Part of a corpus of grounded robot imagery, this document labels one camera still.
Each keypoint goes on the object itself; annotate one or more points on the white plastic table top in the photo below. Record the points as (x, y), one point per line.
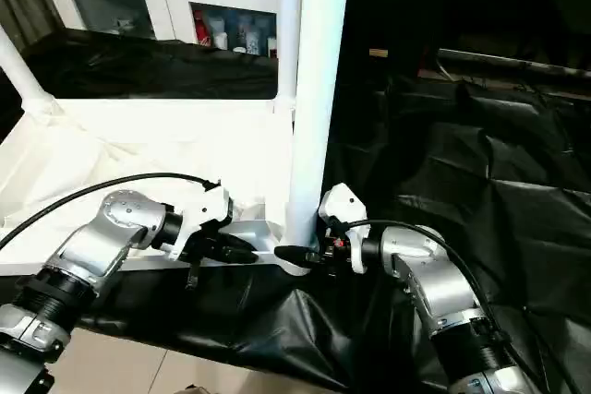
(120, 145)

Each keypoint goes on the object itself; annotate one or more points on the white plastic table leg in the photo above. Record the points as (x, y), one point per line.
(23, 76)
(289, 25)
(319, 71)

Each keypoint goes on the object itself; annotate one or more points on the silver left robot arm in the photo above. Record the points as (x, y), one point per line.
(102, 246)

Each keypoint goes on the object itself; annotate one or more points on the black table mat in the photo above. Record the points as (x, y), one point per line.
(480, 173)

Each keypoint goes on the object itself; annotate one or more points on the small yellow label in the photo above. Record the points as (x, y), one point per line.
(379, 53)

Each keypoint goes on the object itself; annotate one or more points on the red bottle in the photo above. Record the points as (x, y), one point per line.
(201, 30)

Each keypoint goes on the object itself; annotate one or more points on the silver metal rod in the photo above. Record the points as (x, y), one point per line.
(517, 62)

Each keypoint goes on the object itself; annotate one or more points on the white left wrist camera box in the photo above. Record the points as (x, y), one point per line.
(208, 214)

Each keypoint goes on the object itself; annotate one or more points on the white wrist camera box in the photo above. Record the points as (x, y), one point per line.
(342, 214)
(208, 214)

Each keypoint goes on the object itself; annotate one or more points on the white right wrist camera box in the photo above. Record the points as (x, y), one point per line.
(342, 214)

